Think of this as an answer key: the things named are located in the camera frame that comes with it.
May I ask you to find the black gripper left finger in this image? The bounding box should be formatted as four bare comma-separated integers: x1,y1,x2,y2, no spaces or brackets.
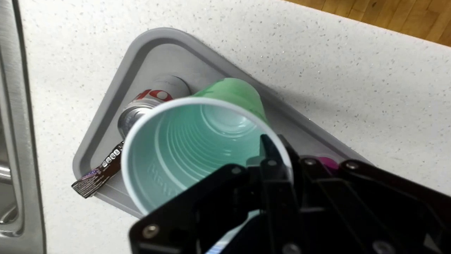
128,135,301,254

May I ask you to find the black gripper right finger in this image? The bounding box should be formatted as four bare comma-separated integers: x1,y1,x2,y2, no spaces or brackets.
279,145,451,254

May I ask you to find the purple plastic cup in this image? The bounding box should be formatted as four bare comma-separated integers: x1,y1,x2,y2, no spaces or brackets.
318,157,338,171

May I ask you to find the green plastic cup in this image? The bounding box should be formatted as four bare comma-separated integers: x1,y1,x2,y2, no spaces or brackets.
121,78,293,214

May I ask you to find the grey plastic tray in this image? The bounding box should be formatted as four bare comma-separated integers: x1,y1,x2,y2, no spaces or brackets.
73,28,358,217

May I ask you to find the dark snack wrapper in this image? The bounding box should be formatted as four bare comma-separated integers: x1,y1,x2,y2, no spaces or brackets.
72,144,122,199

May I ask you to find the silver soda can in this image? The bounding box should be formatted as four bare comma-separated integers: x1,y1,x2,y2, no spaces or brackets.
117,76,192,137

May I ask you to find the stainless steel double sink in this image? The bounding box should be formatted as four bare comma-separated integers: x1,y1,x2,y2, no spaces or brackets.
0,0,46,254

